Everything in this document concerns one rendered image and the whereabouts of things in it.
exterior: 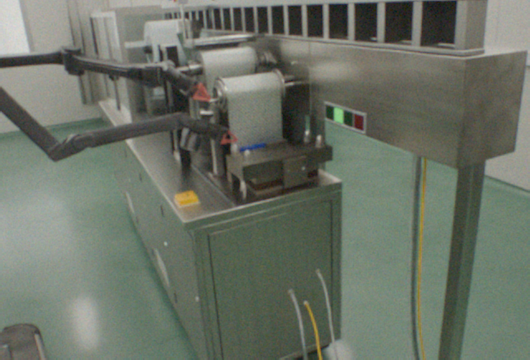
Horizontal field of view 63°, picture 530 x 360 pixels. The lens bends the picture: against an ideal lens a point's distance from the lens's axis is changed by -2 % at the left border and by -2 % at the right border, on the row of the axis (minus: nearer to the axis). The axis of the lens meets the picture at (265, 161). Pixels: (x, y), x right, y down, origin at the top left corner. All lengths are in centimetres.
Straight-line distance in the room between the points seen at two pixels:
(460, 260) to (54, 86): 642
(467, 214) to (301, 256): 68
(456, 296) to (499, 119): 65
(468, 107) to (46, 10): 647
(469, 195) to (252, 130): 86
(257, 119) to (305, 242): 54
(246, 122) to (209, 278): 63
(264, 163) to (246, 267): 41
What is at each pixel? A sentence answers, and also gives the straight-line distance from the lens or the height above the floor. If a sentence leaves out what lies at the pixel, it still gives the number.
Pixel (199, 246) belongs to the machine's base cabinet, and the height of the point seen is 79.
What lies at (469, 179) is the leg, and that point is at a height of 105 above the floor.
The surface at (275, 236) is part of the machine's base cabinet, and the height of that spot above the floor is 74.
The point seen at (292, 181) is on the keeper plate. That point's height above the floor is 93.
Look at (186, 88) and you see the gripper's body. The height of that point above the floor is 130.
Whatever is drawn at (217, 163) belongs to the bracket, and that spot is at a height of 96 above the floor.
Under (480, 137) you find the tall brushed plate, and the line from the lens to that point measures 134.
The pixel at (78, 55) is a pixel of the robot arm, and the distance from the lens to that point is 193.
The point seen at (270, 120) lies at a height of 113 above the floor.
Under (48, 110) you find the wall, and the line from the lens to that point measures 731.
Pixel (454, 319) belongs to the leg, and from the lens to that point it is 176.
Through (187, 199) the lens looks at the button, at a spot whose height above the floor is 92.
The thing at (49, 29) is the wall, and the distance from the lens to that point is 719.
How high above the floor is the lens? 160
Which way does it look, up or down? 20 degrees down
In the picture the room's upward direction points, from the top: 4 degrees counter-clockwise
